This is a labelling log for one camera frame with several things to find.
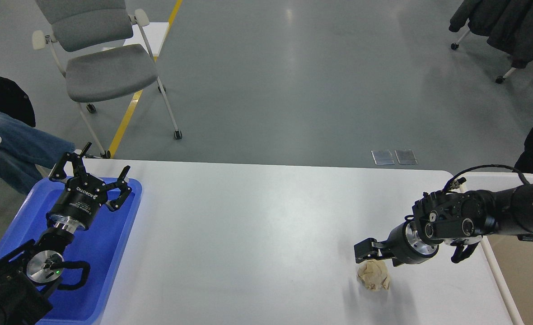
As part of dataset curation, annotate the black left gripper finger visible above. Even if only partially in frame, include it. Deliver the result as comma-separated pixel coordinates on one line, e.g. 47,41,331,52
49,142,92,182
101,165,132,212

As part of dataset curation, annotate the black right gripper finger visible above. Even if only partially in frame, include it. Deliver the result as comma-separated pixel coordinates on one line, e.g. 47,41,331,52
355,238,393,264

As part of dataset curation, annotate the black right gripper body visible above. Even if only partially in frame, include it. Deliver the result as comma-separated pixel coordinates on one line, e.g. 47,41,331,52
386,221,439,267

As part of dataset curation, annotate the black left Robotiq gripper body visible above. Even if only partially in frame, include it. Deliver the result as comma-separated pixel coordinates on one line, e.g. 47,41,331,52
46,175,106,230

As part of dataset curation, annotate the beige paper ball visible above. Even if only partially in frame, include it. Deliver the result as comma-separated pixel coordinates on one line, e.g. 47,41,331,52
357,260,391,292

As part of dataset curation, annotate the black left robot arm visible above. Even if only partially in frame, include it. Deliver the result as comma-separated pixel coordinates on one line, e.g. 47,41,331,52
0,143,132,325

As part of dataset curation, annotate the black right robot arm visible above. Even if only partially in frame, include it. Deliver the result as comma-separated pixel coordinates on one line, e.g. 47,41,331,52
354,172,533,267

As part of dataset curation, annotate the blue plastic tray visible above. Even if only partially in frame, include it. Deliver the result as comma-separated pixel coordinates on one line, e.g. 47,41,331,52
0,178,142,325

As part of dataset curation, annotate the seated person in jeans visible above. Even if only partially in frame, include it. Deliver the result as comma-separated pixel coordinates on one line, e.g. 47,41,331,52
0,76,79,194

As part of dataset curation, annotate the right metal floor plate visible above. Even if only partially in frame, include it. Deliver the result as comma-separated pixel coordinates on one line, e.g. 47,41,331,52
395,149,418,165

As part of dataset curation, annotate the metal floor plate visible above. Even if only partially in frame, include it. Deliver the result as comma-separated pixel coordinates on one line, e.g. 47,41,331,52
370,149,395,165
395,149,418,165

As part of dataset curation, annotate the left metal floor plate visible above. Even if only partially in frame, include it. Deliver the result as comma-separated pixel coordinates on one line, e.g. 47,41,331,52
370,149,395,165

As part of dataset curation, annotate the grey office chair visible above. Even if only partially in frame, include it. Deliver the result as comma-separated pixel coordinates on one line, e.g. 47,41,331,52
32,0,182,159

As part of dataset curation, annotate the beige plastic bin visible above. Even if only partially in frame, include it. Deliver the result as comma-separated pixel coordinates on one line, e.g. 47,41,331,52
459,172,533,325

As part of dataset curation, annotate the white floor board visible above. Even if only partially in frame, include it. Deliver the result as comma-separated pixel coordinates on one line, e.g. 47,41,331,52
101,21,169,57

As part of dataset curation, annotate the chair with dark coats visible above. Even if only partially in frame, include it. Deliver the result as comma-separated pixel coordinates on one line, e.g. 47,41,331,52
449,0,533,84

